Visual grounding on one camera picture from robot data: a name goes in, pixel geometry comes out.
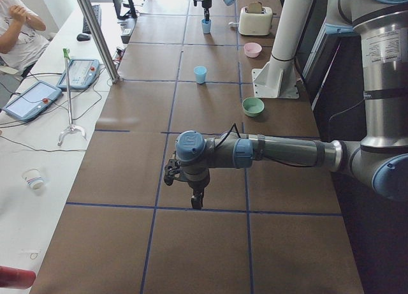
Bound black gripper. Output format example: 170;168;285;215
201;0;212;10
188;177;208;209

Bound light blue cup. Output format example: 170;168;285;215
201;18;212;34
193;66;207;84

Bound brown toast slice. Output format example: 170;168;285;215
247;2;263;14

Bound cream white toaster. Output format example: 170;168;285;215
238;6;273;36

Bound pink bowl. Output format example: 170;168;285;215
244;42;263;58

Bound black monitor stand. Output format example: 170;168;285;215
112;0;137;20

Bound light green bowl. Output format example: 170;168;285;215
242;97;265;117

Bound black keyboard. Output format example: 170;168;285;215
82;4;102;34

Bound blue teach pendant tablet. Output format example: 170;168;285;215
3;81;62;122
56;59;100;92

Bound silver reacher grabber stick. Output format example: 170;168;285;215
57;48;86;146

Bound white paper cup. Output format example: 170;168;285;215
22;168;45;190

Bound seated person white shirt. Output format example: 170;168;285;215
1;0;49;77

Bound red object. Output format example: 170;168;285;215
1;266;36;290

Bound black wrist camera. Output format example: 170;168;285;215
163;158;181;186

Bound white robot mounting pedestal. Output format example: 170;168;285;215
252;0;314;99

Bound aluminium frame post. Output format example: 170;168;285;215
77;0;120;84

